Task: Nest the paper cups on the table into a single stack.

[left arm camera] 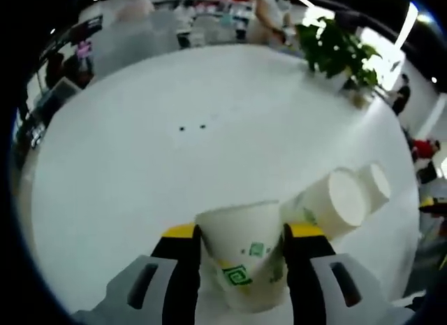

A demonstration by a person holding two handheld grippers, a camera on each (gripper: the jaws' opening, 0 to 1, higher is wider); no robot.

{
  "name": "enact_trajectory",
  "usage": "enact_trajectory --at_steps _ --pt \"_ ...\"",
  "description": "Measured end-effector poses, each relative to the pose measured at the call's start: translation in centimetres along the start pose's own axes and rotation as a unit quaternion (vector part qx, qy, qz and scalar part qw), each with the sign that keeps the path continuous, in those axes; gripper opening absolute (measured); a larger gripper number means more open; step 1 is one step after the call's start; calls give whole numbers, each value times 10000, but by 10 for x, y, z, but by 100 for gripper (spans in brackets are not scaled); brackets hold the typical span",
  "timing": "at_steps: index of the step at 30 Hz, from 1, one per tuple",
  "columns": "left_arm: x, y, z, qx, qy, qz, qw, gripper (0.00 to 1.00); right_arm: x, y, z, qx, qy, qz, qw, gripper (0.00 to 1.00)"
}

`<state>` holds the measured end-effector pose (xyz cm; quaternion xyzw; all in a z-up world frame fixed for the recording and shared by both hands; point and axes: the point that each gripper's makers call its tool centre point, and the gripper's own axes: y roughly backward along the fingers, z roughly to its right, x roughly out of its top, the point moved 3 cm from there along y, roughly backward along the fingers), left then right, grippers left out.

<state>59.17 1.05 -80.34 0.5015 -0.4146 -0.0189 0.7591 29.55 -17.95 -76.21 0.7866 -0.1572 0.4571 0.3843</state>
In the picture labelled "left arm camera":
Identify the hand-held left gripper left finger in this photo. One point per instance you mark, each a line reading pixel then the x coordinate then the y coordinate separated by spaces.
pixel 181 269

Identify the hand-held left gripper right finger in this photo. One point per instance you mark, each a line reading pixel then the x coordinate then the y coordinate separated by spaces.
pixel 304 279

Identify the green-printed white paper cup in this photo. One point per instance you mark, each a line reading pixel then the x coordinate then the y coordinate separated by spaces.
pixel 344 199
pixel 241 234

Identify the small beige container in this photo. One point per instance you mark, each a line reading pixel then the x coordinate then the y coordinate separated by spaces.
pixel 359 100

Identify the white office chair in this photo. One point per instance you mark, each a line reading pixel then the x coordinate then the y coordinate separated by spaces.
pixel 64 89

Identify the potted green plant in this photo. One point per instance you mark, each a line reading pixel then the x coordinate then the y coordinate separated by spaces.
pixel 335 49

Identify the purple monitor screen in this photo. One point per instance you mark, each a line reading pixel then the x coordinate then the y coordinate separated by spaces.
pixel 84 49

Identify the white display shelf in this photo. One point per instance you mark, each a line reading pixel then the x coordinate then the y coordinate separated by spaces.
pixel 227 17

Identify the long ceiling light strip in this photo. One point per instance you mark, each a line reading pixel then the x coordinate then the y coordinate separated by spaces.
pixel 406 24

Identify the black wall screen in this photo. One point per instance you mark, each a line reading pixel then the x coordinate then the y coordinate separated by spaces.
pixel 91 23

